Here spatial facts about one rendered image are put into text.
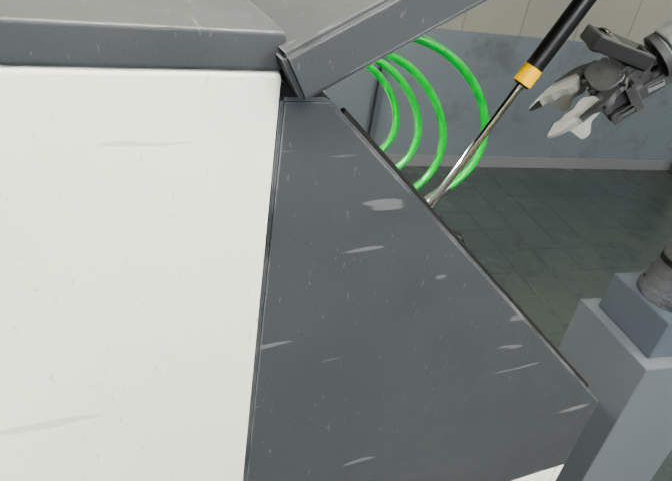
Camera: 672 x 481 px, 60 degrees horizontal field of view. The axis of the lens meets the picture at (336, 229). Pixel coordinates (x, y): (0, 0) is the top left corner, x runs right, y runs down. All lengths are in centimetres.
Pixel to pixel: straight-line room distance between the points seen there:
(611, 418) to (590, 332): 20
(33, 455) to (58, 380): 10
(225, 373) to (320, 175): 23
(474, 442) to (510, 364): 15
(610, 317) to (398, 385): 89
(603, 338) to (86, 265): 124
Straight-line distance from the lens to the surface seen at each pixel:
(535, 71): 60
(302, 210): 51
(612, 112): 108
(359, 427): 75
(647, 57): 104
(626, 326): 150
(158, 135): 44
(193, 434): 66
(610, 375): 152
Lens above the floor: 160
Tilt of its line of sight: 31 degrees down
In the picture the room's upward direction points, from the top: 10 degrees clockwise
